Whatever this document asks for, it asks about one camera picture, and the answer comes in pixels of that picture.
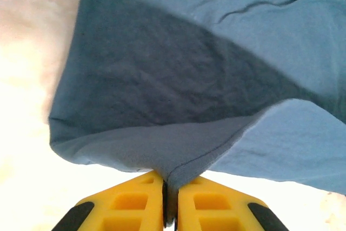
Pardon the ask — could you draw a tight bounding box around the blue t-shirt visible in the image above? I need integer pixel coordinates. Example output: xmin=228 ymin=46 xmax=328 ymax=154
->
xmin=48 ymin=0 xmax=346 ymax=196

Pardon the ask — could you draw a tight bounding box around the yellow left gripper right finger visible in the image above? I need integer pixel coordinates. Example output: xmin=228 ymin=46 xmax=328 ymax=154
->
xmin=172 ymin=175 xmax=290 ymax=231

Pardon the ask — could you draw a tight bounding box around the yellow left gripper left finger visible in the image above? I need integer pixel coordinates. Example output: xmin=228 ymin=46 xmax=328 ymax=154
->
xmin=54 ymin=170 xmax=166 ymax=231

